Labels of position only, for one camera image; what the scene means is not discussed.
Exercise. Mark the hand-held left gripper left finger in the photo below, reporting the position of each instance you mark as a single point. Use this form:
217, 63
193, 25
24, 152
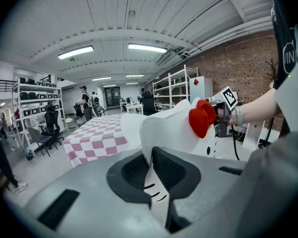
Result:
94, 202

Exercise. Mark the white desk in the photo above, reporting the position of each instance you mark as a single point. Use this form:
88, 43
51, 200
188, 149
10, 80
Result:
134, 106

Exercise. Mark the white cat backpack red bow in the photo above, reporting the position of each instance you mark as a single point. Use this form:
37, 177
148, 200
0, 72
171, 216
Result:
169, 130

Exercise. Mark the person's grey trousers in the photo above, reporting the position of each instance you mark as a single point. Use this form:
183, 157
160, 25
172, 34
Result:
275, 187

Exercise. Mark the person's right forearm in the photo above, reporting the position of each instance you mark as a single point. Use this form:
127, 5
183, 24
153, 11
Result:
259, 109

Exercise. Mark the dark glass door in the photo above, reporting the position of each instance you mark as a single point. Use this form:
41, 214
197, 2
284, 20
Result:
112, 97

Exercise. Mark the group of black white cases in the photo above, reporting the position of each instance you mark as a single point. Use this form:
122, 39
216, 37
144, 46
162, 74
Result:
37, 95

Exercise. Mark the person's right hand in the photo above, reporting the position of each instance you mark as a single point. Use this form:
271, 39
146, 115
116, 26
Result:
221, 114

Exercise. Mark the grey wristband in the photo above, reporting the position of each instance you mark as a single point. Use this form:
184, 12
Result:
239, 116

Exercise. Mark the white stand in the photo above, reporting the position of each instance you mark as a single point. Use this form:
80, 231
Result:
254, 133

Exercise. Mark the empty white shelf rack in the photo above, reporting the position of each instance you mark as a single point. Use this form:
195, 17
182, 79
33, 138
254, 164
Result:
175, 88

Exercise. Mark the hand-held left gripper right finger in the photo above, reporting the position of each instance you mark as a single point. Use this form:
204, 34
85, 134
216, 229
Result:
208, 180

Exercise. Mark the grey chair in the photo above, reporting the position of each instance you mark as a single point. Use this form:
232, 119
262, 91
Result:
38, 137

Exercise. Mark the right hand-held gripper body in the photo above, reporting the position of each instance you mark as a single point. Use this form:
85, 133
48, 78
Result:
226, 130

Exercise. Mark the pink checkered cloth table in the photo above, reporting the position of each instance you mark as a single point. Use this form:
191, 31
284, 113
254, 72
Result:
96, 137

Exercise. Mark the white shelf rack with cases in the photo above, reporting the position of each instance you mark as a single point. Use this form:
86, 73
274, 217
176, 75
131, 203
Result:
22, 123

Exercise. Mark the black floor stand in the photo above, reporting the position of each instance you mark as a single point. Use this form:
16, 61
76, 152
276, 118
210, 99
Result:
268, 135

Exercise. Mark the dry branch decoration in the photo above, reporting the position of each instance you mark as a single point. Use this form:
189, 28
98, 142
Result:
272, 71

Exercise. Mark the white cabinet red diamond mark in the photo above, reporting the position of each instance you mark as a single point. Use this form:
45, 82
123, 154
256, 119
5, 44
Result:
201, 88

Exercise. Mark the teal bag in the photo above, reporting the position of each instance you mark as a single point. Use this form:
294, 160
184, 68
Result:
28, 154

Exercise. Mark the black office chair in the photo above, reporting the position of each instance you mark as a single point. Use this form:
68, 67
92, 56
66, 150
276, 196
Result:
52, 123

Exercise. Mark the long ceiling lamp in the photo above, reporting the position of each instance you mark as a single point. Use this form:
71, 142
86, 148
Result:
135, 76
75, 52
101, 78
147, 48

